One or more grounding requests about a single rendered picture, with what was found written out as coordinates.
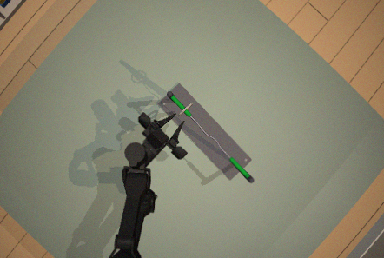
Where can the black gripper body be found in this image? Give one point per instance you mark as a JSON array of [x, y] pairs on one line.
[[178, 152]]

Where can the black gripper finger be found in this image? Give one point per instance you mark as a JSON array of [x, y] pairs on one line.
[[164, 121], [176, 134]]

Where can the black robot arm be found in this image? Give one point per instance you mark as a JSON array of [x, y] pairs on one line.
[[140, 199]]

